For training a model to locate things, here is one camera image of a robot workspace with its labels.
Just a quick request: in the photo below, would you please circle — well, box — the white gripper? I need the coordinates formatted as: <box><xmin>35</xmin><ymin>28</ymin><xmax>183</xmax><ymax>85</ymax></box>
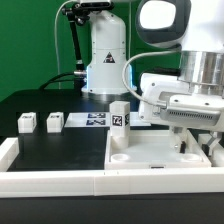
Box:
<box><xmin>139</xmin><ymin>73</ymin><xmax>224</xmax><ymax>156</ymax></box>

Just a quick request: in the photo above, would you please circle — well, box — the white square tabletop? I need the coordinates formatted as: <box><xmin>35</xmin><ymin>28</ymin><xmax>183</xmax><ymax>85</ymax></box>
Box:
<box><xmin>104</xmin><ymin>130</ymin><xmax>211</xmax><ymax>170</ymax></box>

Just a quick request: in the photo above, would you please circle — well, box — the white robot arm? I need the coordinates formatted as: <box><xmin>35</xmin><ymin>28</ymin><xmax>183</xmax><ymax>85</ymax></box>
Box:
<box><xmin>84</xmin><ymin>0</ymin><xmax>224</xmax><ymax>134</ymax></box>

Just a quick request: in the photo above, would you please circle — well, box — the white marker sheet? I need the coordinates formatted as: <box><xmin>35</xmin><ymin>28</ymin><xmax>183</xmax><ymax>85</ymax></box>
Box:
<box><xmin>65</xmin><ymin>112</ymin><xmax>150</xmax><ymax>128</ymax></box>

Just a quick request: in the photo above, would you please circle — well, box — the white right fence wall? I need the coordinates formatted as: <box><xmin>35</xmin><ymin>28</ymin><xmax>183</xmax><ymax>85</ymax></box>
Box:
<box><xmin>198</xmin><ymin>134</ymin><xmax>224</xmax><ymax>167</ymax></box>

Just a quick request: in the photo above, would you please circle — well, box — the black cable bundle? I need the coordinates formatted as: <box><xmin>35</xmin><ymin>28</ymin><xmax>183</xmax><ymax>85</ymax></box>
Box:
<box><xmin>38</xmin><ymin>6</ymin><xmax>88</xmax><ymax>91</ymax></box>

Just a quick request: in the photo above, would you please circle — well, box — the white cable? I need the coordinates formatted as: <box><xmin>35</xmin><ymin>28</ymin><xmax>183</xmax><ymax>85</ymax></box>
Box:
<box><xmin>54</xmin><ymin>0</ymin><xmax>183</xmax><ymax>108</ymax></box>

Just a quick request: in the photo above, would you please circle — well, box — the white left fence wall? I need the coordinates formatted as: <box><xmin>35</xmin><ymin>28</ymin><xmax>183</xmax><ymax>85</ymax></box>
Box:
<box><xmin>0</xmin><ymin>138</ymin><xmax>19</xmax><ymax>172</ymax></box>

